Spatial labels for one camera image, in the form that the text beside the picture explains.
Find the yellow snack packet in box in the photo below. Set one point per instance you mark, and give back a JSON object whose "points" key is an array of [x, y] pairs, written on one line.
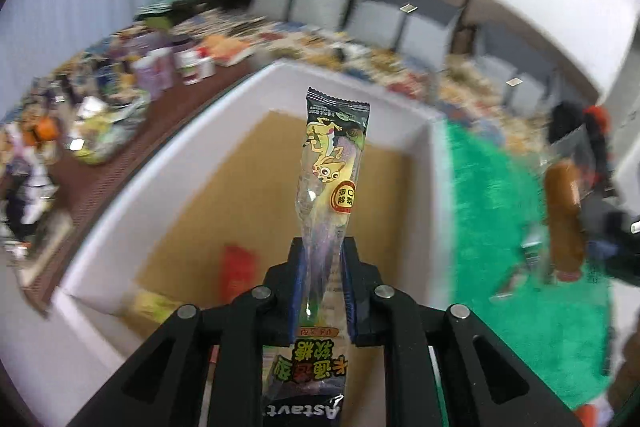
{"points": [[139, 304]]}

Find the grey pillow far right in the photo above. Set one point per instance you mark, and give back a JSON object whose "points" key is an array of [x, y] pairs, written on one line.
{"points": [[428, 40]]}

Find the pile of snacks on table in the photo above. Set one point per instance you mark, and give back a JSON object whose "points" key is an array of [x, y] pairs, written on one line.
{"points": [[91, 107]]}

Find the green patterned bedspread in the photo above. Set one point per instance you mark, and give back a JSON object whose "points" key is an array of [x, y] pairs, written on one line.
{"points": [[559, 329]]}

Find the yellow gummy candy packet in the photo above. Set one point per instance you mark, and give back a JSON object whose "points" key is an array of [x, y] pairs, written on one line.
{"points": [[307, 381]]}

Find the packaged bread loaf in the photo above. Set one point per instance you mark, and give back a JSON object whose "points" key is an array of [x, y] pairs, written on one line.
{"points": [[567, 243]]}

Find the floral bed sheet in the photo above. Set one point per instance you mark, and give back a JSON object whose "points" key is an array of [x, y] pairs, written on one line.
{"points": [[460, 91]]}

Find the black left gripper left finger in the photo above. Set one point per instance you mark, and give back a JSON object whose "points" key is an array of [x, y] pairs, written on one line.
{"points": [[197, 355]]}

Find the red snack packet in box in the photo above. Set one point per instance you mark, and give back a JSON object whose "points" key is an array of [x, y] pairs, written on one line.
{"points": [[238, 272]]}

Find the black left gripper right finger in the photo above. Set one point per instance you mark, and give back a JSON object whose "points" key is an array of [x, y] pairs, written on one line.
{"points": [[442, 367]]}

